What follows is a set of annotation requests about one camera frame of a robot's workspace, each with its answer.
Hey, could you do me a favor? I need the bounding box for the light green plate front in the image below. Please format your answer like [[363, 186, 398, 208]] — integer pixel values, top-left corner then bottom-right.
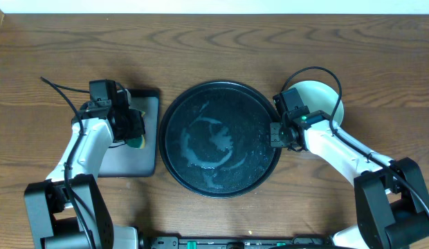
[[290, 80, 338, 125]]

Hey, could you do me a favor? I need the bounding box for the green sponge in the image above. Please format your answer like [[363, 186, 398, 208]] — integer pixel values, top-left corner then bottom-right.
[[126, 135, 145, 149]]

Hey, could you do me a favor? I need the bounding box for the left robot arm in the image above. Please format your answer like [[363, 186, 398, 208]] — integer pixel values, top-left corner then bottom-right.
[[24, 104, 143, 248]]

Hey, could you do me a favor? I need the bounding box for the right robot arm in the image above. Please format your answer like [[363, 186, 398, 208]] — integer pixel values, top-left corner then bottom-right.
[[270, 109, 429, 248]]

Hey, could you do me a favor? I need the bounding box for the black rectangular tray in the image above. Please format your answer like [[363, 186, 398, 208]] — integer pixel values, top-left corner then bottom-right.
[[99, 89, 160, 178]]

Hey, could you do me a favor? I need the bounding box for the round black tray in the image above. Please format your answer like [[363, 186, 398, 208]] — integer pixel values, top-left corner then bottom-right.
[[158, 81, 281, 198]]

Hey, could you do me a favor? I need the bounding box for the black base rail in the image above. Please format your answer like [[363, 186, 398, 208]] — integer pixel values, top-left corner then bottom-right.
[[143, 236, 336, 249]]

